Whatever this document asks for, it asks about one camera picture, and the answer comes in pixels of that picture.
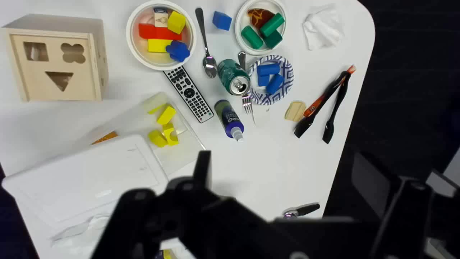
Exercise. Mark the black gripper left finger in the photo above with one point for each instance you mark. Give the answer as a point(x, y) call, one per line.
point(126, 235)

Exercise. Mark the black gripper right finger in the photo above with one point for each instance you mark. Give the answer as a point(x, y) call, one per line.
point(405, 224)

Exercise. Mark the white napkin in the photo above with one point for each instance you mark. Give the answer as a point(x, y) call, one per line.
point(322, 26)

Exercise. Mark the white container lid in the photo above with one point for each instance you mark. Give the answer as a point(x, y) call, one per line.
point(65, 199)

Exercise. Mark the clear plastic container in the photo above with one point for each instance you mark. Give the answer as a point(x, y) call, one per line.
point(161, 124)

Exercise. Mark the black marker pen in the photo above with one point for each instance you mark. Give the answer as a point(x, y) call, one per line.
point(300, 211)

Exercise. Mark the black remote control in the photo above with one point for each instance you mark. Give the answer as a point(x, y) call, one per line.
point(190, 94)

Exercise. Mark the black orange tongs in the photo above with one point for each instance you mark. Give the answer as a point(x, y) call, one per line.
point(339, 88)

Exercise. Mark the silver metal spoon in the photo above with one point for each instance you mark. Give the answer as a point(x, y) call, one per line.
point(208, 62)

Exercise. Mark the green soda can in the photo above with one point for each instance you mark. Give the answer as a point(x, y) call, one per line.
point(233, 77)

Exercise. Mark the wooden shape sorter box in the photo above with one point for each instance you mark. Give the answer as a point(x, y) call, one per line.
point(57, 58)

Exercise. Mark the white bowl with blocks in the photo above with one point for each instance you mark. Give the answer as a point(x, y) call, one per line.
point(160, 35)

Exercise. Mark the blue patterned paper plate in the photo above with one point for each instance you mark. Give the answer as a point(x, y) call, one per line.
point(272, 77)

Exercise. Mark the loose blue block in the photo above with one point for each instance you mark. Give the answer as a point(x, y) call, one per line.
point(221, 21)

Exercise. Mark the white plate with green blocks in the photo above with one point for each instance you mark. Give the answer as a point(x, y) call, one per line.
point(260, 26)

